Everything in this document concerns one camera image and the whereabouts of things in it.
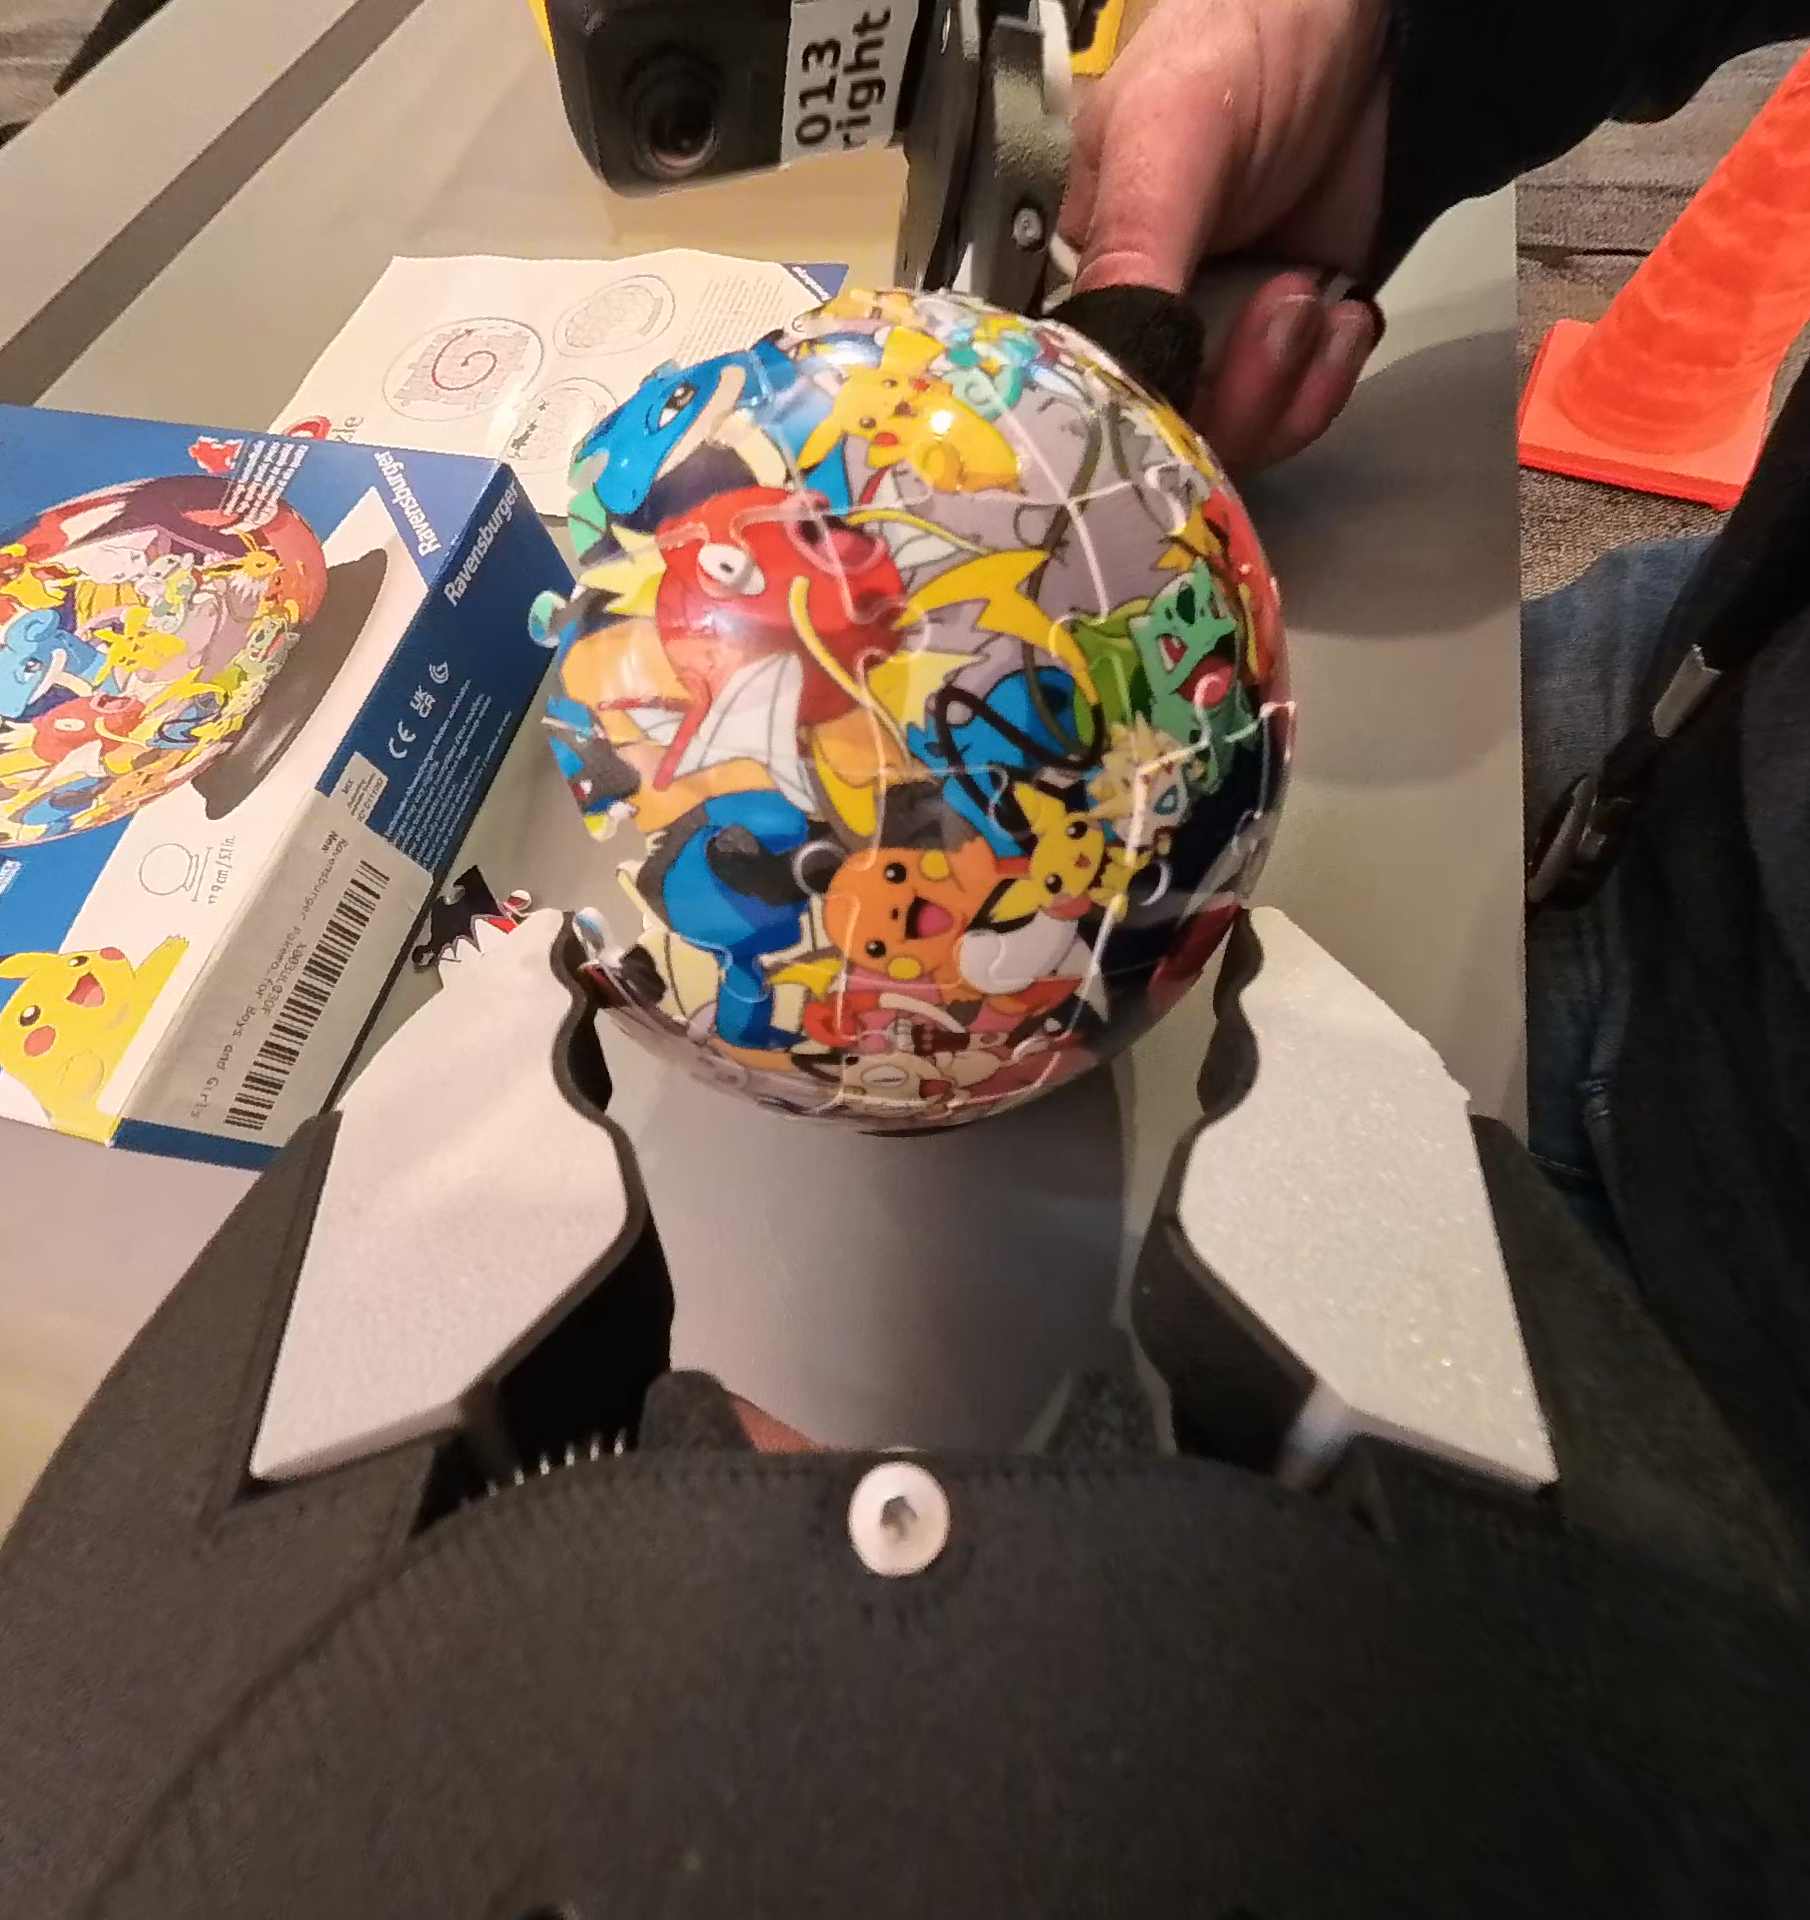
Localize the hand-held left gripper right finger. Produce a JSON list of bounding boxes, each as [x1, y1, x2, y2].
[[1134, 905, 1562, 1493]]

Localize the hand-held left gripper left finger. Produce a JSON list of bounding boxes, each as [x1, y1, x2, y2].
[[249, 905, 678, 1491]]

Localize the colourful puzzle ball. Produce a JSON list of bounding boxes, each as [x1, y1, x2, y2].
[[543, 286, 1294, 1138]]

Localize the person's right forearm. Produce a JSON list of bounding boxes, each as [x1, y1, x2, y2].
[[1355, 0, 1810, 302]]

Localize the black red puzzle piece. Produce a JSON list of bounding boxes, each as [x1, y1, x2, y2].
[[411, 867, 537, 974]]

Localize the blue puzzle box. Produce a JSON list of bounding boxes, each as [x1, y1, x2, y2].
[[0, 396, 578, 1172]]

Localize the person's right hand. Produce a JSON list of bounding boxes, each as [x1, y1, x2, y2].
[[1062, 0, 1395, 474]]

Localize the white instruction sheet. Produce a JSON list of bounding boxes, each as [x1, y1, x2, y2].
[[267, 252, 856, 520]]

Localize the person's blue jeans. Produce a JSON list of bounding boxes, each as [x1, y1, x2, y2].
[[1520, 532, 1748, 1248]]

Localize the orange traffic cone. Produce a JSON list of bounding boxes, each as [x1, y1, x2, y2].
[[1517, 30, 1810, 513]]

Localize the black strap with buckle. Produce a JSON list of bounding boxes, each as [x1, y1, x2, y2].
[[1527, 272, 1810, 910]]

